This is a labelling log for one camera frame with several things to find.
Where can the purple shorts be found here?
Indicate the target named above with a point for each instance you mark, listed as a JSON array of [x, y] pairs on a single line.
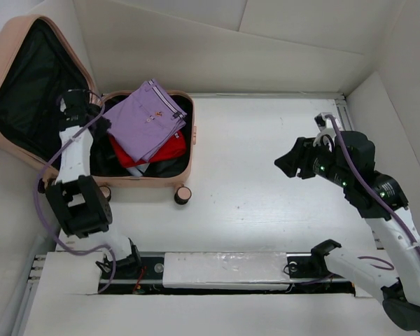
[[145, 119]]

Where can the white plastic packet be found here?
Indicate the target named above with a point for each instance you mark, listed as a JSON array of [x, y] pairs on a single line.
[[139, 170]]

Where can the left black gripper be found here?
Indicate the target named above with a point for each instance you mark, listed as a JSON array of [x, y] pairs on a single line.
[[89, 110]]

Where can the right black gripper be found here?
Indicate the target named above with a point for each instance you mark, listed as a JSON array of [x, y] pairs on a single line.
[[299, 156]]

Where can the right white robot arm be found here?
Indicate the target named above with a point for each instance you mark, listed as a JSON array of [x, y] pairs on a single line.
[[348, 161]]

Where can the pink hard-shell suitcase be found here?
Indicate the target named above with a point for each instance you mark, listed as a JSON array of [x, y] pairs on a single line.
[[37, 65]]

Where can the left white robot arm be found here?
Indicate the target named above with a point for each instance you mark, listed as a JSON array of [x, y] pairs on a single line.
[[78, 203]]

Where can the white padded base rail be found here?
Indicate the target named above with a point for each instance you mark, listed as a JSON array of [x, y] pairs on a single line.
[[239, 271]]

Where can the red shorts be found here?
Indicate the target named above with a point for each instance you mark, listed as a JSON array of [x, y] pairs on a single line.
[[170, 149]]

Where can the aluminium frame rail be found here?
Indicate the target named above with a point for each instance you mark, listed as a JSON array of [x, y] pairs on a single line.
[[344, 113]]

